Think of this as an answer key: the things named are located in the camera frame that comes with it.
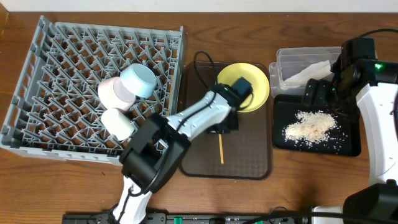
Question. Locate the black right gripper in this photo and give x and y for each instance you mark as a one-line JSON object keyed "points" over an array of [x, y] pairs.
{"points": [[321, 86]]}

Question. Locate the wooden chopstick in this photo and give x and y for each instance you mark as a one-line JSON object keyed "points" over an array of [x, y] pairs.
{"points": [[221, 148]]}

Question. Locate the white napkin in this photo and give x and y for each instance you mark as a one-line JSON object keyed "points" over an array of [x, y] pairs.
{"points": [[316, 71]]}

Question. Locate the light blue plastic bowl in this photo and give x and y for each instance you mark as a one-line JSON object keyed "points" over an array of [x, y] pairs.
{"points": [[139, 80]]}

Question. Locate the cream plastic cup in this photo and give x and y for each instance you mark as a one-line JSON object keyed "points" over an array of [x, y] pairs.
{"points": [[117, 124]]}

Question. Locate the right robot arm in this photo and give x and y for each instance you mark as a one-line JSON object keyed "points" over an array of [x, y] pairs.
{"points": [[364, 85]]}

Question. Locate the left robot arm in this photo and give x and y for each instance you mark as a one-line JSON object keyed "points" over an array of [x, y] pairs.
{"points": [[156, 149]]}

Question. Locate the clear plastic waste bin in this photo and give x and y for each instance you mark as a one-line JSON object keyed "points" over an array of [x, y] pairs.
{"points": [[292, 61]]}

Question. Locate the black food waste tray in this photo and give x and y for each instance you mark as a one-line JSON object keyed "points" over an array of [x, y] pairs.
{"points": [[343, 140]]}

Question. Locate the pile of rice grains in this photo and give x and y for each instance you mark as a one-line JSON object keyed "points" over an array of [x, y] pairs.
{"points": [[311, 129]]}

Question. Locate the brown serving tray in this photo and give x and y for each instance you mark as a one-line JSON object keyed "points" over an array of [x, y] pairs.
{"points": [[247, 151]]}

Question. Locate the yellow plastic plate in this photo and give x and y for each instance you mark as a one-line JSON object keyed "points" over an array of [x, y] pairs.
{"points": [[255, 76]]}

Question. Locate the grey plastic dish rack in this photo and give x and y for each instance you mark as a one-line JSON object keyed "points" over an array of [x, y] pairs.
{"points": [[55, 110]]}

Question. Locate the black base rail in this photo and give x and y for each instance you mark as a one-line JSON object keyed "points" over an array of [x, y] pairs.
{"points": [[154, 218]]}

